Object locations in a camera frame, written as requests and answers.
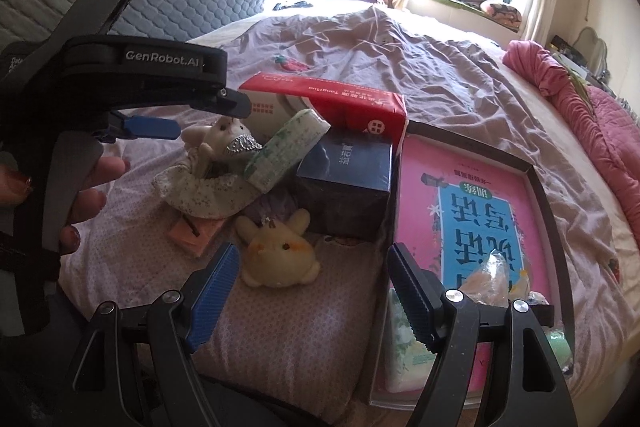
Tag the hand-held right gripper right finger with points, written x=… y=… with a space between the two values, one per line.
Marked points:
x=415 y=302

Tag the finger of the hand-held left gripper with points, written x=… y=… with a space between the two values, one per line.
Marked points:
x=230 y=103
x=150 y=128

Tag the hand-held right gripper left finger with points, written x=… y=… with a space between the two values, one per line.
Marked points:
x=215 y=297

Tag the teddy bear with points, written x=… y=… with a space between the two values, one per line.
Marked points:
x=220 y=134

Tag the green floral tissue pack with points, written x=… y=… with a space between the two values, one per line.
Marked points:
x=402 y=357
x=285 y=147

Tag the dark tray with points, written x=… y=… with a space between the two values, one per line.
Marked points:
x=378 y=347

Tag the pink cloth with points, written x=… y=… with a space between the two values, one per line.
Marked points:
x=195 y=239

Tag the yellow plush chick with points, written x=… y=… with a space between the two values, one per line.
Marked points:
x=275 y=257

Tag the clear plastic bag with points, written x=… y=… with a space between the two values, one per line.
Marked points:
x=492 y=277

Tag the purple knitted pouch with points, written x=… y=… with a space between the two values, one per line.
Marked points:
x=280 y=207

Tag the person's left hand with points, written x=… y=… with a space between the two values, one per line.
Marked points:
x=100 y=172

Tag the pink book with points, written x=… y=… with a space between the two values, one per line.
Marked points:
x=480 y=232

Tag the dark patterned cloth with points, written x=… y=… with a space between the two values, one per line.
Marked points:
x=295 y=5

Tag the red and white tissue box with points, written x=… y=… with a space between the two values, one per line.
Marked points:
x=350 y=107

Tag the dark blue box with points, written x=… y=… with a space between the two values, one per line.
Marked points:
x=345 y=187

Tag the lilac printed duvet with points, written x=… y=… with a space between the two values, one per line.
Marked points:
x=450 y=72

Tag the pink ruffled blanket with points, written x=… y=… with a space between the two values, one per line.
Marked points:
x=600 y=132

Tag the patterned cushion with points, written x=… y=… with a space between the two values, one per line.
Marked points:
x=502 y=13

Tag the table mirror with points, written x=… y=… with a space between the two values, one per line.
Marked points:
x=592 y=49

